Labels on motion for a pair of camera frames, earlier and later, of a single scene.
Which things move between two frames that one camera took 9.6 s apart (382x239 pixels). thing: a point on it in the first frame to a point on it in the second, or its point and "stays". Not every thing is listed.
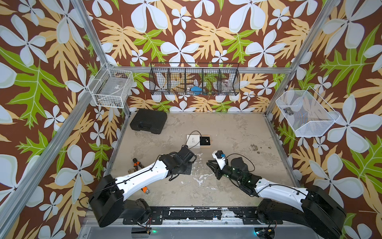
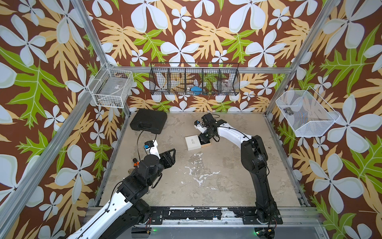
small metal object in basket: x=289 y=111 stays
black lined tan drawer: x=205 y=141 stays
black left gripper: x=188 y=170 to x=170 y=160
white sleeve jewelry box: x=193 y=141 stays
